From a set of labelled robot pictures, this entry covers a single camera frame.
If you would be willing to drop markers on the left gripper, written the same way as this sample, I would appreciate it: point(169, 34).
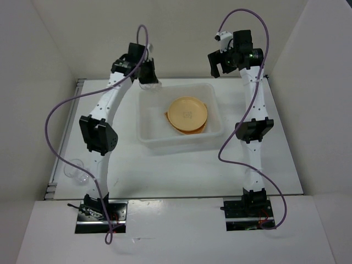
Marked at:
point(151, 77)

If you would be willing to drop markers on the clear plastic cup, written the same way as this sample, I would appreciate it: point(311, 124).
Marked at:
point(77, 175)
point(151, 87)

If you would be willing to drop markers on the woven bamboo basket tray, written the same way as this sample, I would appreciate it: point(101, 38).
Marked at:
point(188, 118)

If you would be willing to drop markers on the clear plastic bin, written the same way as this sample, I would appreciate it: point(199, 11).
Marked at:
point(154, 131)

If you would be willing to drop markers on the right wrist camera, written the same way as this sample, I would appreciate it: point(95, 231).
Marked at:
point(225, 39)

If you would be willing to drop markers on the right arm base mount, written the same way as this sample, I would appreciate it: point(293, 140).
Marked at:
point(238, 219)

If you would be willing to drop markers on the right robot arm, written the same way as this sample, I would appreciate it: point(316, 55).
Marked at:
point(236, 52)

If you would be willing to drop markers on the yellow plate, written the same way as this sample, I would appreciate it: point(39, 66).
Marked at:
point(187, 113)
point(196, 131)

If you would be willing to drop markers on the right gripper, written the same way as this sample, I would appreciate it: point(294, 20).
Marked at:
point(215, 58)

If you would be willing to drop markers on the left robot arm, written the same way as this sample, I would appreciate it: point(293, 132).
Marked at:
point(96, 128)

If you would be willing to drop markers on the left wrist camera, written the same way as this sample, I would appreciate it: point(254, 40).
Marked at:
point(149, 51)

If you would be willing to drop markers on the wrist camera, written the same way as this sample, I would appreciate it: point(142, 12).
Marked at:
point(149, 51)
point(225, 39)

